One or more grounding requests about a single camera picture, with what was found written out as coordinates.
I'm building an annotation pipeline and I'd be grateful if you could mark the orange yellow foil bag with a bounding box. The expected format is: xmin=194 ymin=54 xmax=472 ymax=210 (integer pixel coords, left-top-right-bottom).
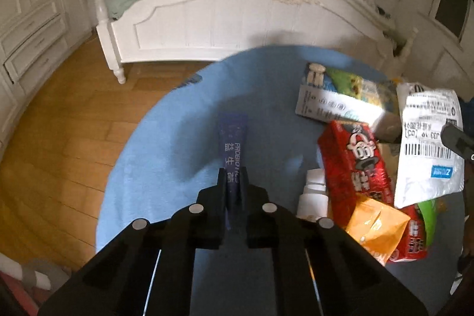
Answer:
xmin=345 ymin=193 xmax=410 ymax=265

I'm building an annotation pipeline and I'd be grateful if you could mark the white medicine box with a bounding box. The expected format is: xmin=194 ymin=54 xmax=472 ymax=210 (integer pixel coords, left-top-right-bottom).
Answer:
xmin=296 ymin=62 xmax=402 ymax=141

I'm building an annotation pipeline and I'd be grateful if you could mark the dark blue probiotic sachet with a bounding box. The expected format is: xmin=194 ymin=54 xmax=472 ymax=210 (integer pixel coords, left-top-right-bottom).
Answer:
xmin=218 ymin=112 xmax=247 ymax=230

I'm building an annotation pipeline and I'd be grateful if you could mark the white shipping mailer bag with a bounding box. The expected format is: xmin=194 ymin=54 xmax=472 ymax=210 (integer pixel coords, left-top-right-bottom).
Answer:
xmin=395 ymin=83 xmax=464 ymax=208

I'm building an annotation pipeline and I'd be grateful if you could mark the white plastic bottle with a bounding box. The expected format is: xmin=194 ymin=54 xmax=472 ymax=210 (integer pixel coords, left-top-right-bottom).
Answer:
xmin=297 ymin=169 xmax=329 ymax=222

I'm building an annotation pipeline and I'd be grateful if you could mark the green snack wrapper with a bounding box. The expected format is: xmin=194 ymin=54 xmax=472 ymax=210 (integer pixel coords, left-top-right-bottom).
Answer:
xmin=418 ymin=198 xmax=447 ymax=247

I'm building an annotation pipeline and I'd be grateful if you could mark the red snack bag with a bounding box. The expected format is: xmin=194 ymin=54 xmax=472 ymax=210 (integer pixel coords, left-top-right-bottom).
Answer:
xmin=318 ymin=120 xmax=427 ymax=262

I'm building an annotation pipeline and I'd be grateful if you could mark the round blue table cloth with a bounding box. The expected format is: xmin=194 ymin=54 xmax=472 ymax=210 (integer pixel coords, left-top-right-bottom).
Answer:
xmin=96 ymin=46 xmax=464 ymax=315

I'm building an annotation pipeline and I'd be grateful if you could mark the white drawer cabinet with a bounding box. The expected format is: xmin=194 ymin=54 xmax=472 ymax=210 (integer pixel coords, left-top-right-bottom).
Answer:
xmin=1 ymin=0 xmax=92 ymax=147

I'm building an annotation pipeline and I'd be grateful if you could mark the white carved bed frame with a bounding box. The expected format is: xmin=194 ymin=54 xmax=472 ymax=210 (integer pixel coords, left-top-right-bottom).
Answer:
xmin=94 ymin=0 xmax=417 ymax=84

